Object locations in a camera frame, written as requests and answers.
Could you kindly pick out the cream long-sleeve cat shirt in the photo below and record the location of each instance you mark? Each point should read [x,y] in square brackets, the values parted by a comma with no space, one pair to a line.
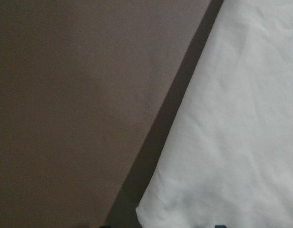
[228,158]

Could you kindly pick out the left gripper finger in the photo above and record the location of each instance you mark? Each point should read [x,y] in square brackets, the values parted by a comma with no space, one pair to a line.
[220,226]

